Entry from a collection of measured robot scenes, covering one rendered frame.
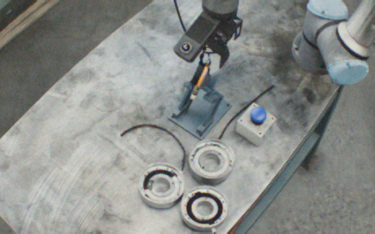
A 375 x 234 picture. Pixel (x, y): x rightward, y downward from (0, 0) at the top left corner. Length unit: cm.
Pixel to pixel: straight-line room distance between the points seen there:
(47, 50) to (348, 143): 150
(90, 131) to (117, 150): 9
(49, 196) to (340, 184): 138
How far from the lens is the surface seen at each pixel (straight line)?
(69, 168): 130
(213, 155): 128
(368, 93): 262
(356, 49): 128
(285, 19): 163
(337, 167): 232
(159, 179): 125
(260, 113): 130
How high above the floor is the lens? 193
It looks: 56 degrees down
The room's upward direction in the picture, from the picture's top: 5 degrees clockwise
